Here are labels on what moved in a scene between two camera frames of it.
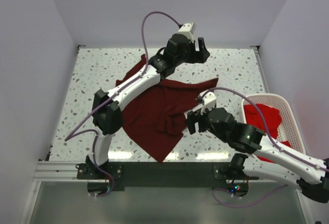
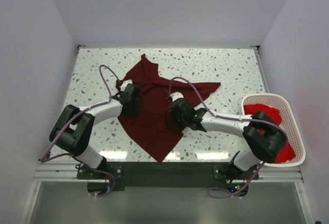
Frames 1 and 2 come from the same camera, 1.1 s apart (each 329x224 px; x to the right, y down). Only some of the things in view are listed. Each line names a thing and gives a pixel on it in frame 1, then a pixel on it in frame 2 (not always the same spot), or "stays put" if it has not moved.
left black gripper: x=198 y=56 → x=135 y=110
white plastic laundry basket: x=288 y=130 stays put
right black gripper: x=192 y=116 → x=178 y=125
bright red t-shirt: x=272 y=117 stays put
